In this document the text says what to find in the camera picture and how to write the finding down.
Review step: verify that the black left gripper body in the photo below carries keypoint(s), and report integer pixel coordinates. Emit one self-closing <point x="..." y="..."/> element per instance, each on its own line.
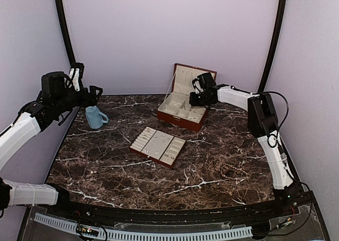
<point x="63" y="103"/>

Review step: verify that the black corner frame post right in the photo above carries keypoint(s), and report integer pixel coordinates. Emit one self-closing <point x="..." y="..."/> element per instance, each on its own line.
<point x="273" y="45"/>

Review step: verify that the black corner frame post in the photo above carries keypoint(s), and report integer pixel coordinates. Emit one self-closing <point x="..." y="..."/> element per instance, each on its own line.
<point x="64" y="31"/>
<point x="273" y="45"/>

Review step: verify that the light blue ceramic mug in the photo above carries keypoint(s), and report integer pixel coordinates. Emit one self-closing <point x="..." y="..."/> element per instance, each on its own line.
<point x="95" y="117"/>

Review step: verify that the black corner frame post left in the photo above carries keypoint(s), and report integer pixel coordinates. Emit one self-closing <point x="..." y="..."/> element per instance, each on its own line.
<point x="64" y="31"/>

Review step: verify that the white slotted cable duct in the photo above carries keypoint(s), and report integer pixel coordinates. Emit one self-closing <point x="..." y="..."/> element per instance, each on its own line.
<point x="122" y="231"/>

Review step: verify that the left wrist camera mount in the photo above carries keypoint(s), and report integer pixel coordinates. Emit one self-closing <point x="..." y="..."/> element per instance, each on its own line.
<point x="76" y="75"/>

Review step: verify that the red open jewelry box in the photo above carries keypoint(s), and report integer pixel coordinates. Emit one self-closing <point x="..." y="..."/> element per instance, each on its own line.
<point x="176" y="108"/>

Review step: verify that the red jewelry tray insert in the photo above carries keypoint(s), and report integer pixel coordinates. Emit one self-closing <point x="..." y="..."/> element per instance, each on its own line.
<point x="158" y="146"/>

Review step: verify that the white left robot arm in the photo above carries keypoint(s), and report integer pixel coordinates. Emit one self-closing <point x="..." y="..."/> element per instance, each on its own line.
<point x="58" y="96"/>

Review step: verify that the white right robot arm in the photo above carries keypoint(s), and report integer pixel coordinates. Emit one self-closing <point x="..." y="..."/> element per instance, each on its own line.
<point x="262" y="124"/>

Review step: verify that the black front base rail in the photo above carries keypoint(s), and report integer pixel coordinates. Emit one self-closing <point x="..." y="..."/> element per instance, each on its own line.
<point x="249" y="214"/>

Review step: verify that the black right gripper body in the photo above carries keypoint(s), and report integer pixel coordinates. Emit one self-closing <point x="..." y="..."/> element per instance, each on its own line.
<point x="201" y="101"/>

